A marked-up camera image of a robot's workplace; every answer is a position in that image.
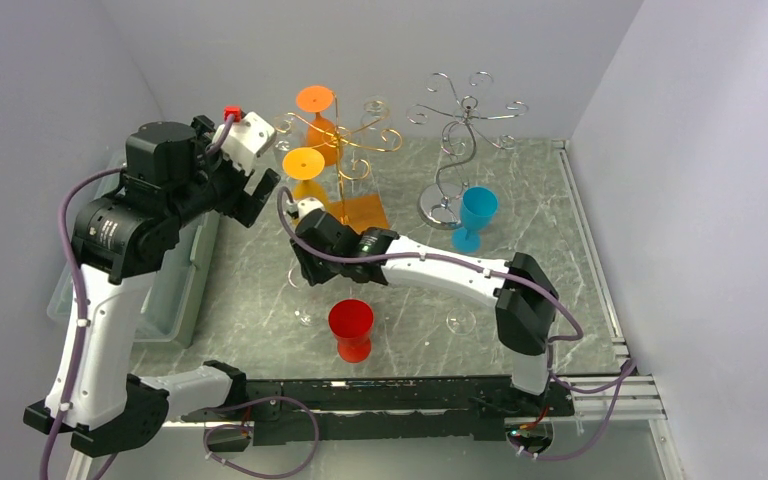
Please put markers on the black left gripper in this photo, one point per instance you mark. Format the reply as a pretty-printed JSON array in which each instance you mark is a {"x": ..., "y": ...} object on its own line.
[{"x": 240, "y": 204}]

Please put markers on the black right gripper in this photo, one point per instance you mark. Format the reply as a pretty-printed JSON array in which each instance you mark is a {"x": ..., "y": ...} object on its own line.
[{"x": 314, "y": 275}]

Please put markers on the yellow plastic wine glass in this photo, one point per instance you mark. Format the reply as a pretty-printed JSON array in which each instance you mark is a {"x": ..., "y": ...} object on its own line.
[{"x": 303, "y": 165}]

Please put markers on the gold wire rack wooden base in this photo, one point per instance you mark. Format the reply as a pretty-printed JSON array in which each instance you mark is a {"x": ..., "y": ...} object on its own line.
[{"x": 357, "y": 211}]

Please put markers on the orange plastic wine glass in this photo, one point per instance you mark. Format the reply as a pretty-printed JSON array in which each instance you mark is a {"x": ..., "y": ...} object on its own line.
[{"x": 321, "y": 134}]

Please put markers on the clear wine glass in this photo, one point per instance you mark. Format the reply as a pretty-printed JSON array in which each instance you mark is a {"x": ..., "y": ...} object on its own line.
[
  {"x": 461, "y": 321},
  {"x": 303, "y": 296},
  {"x": 375, "y": 120}
]

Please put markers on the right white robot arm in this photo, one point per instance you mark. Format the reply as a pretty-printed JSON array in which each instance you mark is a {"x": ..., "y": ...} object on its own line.
[{"x": 521, "y": 297}]

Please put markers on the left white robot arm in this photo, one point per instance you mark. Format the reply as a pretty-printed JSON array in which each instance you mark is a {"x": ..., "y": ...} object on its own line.
[{"x": 173, "y": 174}]

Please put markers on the red plastic wine glass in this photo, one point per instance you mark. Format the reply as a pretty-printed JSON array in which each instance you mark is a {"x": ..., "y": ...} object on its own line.
[{"x": 351, "y": 321}]

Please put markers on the blue plastic wine glass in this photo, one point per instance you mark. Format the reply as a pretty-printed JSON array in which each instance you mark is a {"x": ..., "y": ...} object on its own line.
[{"x": 478, "y": 208}]

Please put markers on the clear plastic storage bin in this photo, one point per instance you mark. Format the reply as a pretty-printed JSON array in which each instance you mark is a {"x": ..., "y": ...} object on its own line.
[{"x": 169, "y": 311}]

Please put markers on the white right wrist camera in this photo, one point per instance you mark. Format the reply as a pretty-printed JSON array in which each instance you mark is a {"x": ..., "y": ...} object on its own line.
[{"x": 306, "y": 206}]

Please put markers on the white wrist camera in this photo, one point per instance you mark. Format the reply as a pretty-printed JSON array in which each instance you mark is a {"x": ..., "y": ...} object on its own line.
[
  {"x": 306, "y": 206},
  {"x": 242, "y": 138}
]

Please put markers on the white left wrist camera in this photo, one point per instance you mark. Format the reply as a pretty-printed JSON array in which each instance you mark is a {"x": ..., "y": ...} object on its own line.
[{"x": 242, "y": 138}]

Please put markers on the chrome wire glass rack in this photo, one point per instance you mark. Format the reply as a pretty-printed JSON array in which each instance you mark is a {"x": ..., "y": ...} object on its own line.
[{"x": 439, "y": 204}]

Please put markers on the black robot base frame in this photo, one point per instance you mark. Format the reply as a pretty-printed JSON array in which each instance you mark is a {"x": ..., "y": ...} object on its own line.
[{"x": 480, "y": 407}]

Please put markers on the aluminium rail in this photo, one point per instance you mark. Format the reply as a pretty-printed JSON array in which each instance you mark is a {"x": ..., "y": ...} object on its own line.
[{"x": 622, "y": 397}]

